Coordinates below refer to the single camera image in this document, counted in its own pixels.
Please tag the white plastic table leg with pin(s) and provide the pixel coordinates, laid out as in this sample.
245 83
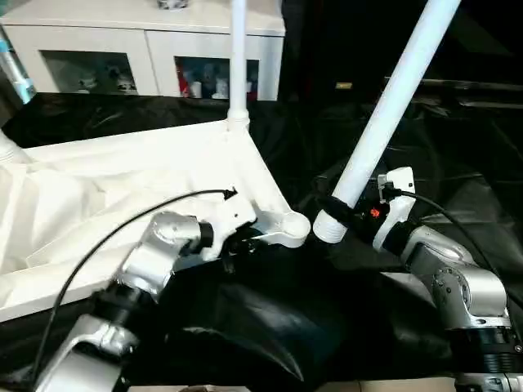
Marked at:
384 102
6 149
239 61

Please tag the white plastic table top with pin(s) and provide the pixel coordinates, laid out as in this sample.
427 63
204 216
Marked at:
122 171

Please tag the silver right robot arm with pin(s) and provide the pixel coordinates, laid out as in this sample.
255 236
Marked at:
457 281

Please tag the black work mat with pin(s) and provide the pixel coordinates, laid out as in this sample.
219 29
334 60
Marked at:
286 310

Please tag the black furniture unit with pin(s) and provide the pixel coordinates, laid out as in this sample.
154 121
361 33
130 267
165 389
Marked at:
470 41

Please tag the white glass-door cabinet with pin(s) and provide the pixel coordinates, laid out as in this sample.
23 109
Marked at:
143 41

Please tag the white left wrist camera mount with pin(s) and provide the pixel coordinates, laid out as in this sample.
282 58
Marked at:
233 208

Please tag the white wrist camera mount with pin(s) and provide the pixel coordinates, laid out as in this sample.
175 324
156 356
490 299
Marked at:
398 192
233 208

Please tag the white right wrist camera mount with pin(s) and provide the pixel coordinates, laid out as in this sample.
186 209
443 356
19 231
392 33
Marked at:
398 192

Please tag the light blue frame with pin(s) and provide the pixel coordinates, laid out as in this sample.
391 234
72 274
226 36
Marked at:
20 81

